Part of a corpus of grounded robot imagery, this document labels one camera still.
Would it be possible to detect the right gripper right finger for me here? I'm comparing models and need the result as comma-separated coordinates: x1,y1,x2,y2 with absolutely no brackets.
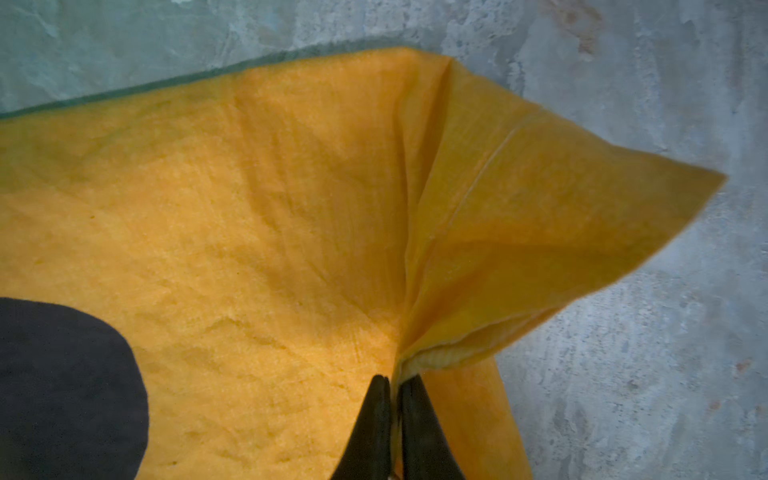
398,376,465,480

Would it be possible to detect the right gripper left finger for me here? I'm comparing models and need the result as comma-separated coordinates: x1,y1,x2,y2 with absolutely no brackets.
330,375,392,480

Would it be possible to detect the yellow printed pillowcase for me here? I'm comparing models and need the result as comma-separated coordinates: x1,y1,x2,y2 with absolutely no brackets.
1,48,725,479

